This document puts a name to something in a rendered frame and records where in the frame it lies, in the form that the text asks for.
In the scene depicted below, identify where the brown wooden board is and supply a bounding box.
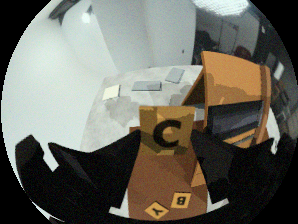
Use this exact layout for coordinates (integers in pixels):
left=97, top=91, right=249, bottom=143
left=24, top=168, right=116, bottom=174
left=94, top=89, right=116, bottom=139
left=181, top=51, right=271, bottom=149

